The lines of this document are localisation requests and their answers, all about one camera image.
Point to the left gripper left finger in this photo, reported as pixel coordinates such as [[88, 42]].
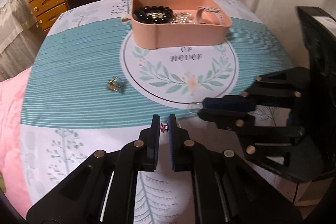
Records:
[[102, 189]]

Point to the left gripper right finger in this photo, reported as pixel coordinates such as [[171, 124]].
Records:
[[225, 188]]

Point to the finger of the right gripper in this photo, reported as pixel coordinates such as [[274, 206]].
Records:
[[227, 120], [230, 103]]

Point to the small silver flower earrings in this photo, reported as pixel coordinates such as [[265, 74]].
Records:
[[116, 84]]

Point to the pink plastic jewelry tray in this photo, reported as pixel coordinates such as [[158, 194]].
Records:
[[177, 23]]

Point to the green crumpled wrapper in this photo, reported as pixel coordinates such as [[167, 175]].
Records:
[[2, 183]]

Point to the tree print tablecloth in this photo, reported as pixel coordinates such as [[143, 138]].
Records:
[[68, 113]]

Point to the pink quilt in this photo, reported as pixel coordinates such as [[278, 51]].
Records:
[[12, 93]]

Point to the white lace cover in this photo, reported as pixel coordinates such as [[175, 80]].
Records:
[[21, 37]]

